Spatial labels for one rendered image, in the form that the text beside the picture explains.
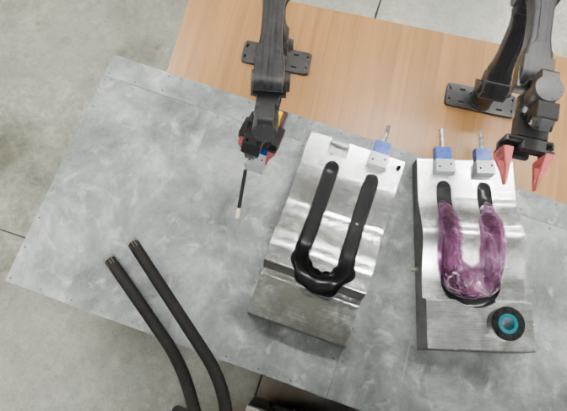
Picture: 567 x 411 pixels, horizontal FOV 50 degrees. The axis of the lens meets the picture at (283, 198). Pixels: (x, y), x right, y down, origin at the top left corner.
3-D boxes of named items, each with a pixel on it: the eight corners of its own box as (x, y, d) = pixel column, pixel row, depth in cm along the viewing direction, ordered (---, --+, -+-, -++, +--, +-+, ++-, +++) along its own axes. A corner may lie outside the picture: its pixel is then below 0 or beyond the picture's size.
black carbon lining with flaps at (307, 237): (325, 160, 161) (328, 148, 152) (383, 180, 160) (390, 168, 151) (282, 283, 152) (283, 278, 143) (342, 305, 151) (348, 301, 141)
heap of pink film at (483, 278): (431, 199, 160) (439, 191, 152) (498, 202, 160) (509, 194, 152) (434, 299, 153) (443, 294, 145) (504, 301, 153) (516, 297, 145)
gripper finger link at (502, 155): (534, 185, 122) (539, 142, 125) (499, 177, 123) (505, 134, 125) (521, 193, 129) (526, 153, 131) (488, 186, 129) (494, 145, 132)
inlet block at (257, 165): (261, 123, 159) (261, 116, 154) (280, 130, 159) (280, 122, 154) (245, 169, 156) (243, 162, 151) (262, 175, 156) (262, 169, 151)
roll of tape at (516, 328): (522, 313, 147) (528, 312, 144) (515, 346, 145) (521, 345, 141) (490, 304, 147) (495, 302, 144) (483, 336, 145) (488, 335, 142)
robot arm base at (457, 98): (523, 107, 166) (526, 84, 168) (451, 92, 166) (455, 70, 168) (512, 119, 173) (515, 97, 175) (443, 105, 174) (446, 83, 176)
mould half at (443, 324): (412, 164, 169) (421, 150, 158) (504, 168, 169) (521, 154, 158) (416, 349, 155) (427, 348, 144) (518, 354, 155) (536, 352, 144)
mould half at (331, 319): (309, 143, 170) (312, 124, 157) (398, 172, 168) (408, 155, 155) (247, 314, 156) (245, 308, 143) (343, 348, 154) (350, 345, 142)
